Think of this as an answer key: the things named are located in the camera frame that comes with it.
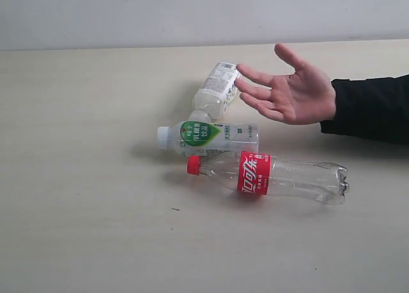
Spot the clear cola bottle red label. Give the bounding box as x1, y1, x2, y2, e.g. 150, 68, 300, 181
187, 151, 350, 205

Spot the black sleeved forearm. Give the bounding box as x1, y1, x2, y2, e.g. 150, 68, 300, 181
320, 75, 408, 145

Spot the person's open hand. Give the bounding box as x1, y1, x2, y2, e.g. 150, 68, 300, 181
235, 44, 336, 125

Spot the white milky drink bottle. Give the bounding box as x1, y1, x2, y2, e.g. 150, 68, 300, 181
188, 62, 240, 123

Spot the green label clear bottle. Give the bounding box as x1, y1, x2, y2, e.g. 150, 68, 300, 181
157, 120, 259, 157

